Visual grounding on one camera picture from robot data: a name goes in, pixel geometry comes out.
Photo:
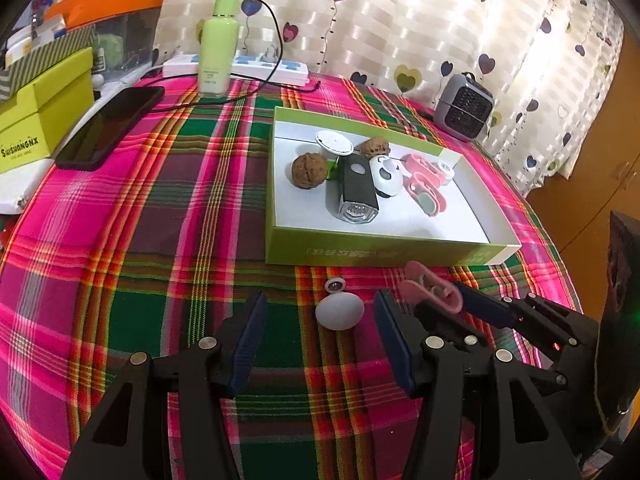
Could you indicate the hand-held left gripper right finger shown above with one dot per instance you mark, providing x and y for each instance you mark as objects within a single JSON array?
[{"x": 395, "y": 345}]

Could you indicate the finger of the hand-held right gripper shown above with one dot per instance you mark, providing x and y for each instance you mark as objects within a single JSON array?
[
  {"x": 450, "y": 327},
  {"x": 485, "y": 307}
]

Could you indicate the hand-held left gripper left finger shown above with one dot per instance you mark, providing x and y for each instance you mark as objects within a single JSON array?
[{"x": 247, "y": 340}]

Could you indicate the pink plastic clip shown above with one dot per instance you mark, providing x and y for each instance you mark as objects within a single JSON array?
[
  {"x": 417, "y": 290},
  {"x": 415, "y": 162},
  {"x": 425, "y": 200}
]

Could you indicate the small white knob gadget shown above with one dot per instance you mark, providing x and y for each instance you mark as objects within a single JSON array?
[{"x": 339, "y": 312}]

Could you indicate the green white cardboard box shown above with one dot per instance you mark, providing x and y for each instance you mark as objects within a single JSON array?
[{"x": 400, "y": 220}]

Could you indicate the white screw cap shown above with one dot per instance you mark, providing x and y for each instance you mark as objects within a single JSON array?
[{"x": 445, "y": 170}]

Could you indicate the white panda timer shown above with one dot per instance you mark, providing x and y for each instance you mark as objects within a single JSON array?
[{"x": 387, "y": 177}]

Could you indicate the black bike light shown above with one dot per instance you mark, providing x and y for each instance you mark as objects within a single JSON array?
[{"x": 357, "y": 185}]

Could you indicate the brown walnut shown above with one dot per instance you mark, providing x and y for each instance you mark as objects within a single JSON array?
[
  {"x": 372, "y": 146},
  {"x": 307, "y": 172}
]

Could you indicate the white disc gadget green base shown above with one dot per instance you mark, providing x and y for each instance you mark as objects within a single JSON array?
[{"x": 332, "y": 141}]

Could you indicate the pink green plaid tablecloth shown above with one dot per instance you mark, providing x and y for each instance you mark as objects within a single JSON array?
[{"x": 150, "y": 210}]

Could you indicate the wooden cabinet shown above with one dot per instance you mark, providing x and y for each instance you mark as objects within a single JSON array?
[{"x": 600, "y": 160}]

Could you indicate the grey space heater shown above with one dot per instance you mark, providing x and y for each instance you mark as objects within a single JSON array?
[{"x": 465, "y": 107}]

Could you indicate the black smartphone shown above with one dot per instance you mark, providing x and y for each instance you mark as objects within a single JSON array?
[{"x": 110, "y": 127}]

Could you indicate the white blue power strip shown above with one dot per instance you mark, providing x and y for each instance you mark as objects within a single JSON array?
[{"x": 285, "y": 67}]

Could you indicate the white plug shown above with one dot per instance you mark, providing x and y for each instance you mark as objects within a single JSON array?
[{"x": 272, "y": 54}]

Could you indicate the green lotion bottle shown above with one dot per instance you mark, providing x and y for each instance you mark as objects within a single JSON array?
[{"x": 217, "y": 50}]

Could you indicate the small white ball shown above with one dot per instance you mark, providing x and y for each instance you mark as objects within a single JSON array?
[{"x": 98, "y": 80}]

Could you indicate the heart print curtain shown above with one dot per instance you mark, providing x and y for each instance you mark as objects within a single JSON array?
[{"x": 400, "y": 20}]

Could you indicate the lime green shoe box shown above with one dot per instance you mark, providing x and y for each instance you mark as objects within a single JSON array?
[{"x": 40, "y": 120}]

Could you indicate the clear storage bin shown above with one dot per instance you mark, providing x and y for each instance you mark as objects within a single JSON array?
[{"x": 135, "y": 40}]

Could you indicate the green white striped box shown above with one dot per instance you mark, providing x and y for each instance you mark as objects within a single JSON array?
[{"x": 65, "y": 45}]

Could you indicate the orange lidded storage bin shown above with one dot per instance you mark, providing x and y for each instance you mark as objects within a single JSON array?
[{"x": 110, "y": 0}]

